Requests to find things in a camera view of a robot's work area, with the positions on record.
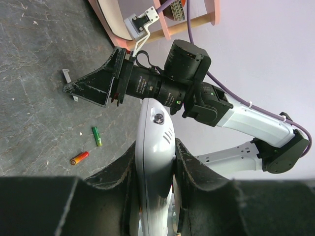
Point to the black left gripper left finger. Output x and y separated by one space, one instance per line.
105 204

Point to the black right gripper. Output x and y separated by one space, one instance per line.
108 81

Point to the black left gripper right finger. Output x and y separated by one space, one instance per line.
211 205

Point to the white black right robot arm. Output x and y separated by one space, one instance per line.
180 85

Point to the green battery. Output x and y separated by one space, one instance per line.
97 136

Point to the patterned dark bowl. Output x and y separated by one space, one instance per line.
175 11

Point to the pink three-tier shelf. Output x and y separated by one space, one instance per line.
162 20

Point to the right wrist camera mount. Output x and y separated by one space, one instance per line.
137 27

